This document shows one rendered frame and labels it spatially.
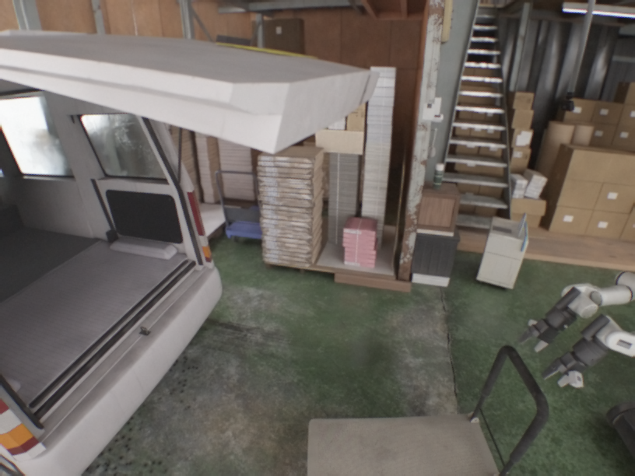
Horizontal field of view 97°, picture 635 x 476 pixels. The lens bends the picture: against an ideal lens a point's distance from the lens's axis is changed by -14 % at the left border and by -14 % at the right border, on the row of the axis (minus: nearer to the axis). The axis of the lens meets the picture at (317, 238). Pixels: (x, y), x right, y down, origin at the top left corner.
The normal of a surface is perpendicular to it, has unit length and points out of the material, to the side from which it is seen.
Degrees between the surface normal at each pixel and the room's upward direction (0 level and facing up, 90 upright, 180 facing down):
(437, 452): 0
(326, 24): 90
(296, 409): 0
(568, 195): 90
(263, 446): 0
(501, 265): 90
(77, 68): 90
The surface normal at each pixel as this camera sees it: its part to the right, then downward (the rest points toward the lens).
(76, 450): 0.94, 0.11
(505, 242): -0.50, 0.40
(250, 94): 0.70, 0.53
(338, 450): 0.00, -0.88
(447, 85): -0.25, 0.46
